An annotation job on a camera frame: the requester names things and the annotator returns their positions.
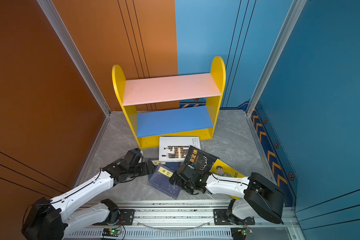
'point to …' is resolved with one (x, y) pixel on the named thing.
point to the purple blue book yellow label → (160, 180)
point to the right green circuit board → (240, 233)
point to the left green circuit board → (111, 232)
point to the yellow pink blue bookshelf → (183, 106)
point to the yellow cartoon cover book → (220, 168)
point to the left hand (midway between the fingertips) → (150, 167)
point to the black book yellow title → (200, 159)
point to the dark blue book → (174, 166)
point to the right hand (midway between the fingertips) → (172, 185)
